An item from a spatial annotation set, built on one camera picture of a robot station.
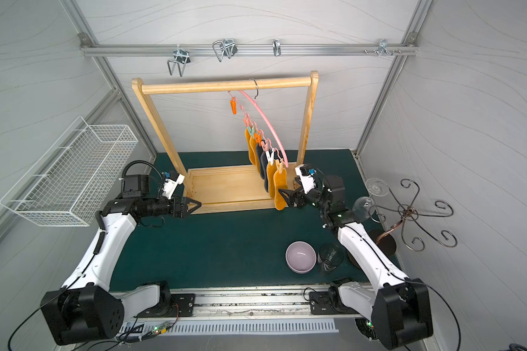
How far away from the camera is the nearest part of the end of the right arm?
1.97ft

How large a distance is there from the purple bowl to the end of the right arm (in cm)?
20

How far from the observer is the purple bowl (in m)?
0.81
